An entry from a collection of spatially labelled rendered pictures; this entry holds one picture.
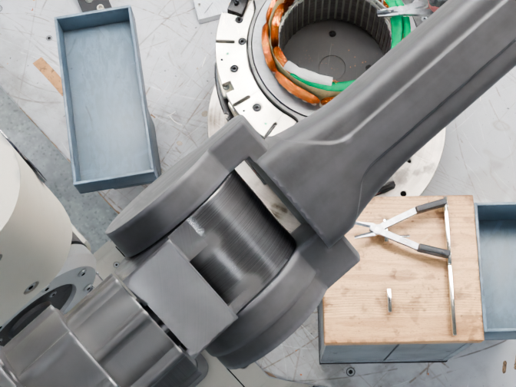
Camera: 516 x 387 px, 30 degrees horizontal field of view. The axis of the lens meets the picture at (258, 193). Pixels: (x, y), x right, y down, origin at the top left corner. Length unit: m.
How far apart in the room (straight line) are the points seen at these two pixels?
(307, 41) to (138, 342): 0.96
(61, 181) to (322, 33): 1.19
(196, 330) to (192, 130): 1.13
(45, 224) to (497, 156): 1.08
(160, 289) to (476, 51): 0.21
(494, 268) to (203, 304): 0.90
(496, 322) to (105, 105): 0.61
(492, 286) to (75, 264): 0.67
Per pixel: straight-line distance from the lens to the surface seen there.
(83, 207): 2.41
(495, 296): 1.34
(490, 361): 1.54
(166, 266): 0.48
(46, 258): 0.67
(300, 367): 1.51
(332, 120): 0.51
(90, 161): 1.35
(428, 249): 1.23
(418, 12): 1.25
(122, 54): 1.39
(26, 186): 0.60
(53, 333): 0.49
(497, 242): 1.36
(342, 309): 1.23
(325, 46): 1.39
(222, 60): 1.30
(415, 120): 0.52
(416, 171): 1.56
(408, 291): 1.24
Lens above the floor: 2.28
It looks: 74 degrees down
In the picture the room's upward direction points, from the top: 6 degrees counter-clockwise
